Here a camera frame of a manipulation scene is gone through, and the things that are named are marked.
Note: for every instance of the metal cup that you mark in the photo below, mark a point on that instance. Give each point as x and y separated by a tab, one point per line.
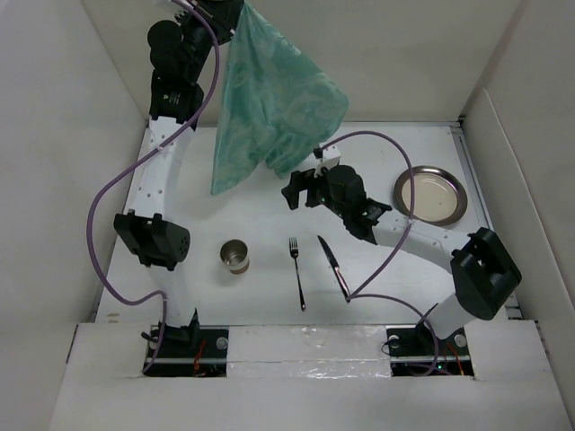
235	256

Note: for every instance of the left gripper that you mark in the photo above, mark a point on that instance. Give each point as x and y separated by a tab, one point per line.
221	15

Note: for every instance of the green patterned cloth placemat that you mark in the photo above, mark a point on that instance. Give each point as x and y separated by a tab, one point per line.
277	105

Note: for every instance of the metal plate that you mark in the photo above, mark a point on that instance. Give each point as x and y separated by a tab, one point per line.
440	197

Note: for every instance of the silver table knife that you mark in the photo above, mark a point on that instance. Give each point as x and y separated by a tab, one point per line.
336	269

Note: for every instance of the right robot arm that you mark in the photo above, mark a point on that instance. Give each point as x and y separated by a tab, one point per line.
484	274

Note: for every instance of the silver fork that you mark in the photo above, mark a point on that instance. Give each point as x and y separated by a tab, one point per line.
294	254

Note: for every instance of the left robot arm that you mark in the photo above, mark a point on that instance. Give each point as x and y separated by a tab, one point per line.
179	48

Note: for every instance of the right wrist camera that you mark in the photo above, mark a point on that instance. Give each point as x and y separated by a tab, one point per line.
326	159

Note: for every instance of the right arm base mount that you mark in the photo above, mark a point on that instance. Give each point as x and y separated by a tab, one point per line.
411	354

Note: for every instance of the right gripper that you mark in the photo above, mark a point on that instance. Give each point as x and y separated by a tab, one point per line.
301	180

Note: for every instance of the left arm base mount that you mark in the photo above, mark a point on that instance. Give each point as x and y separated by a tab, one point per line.
207	360

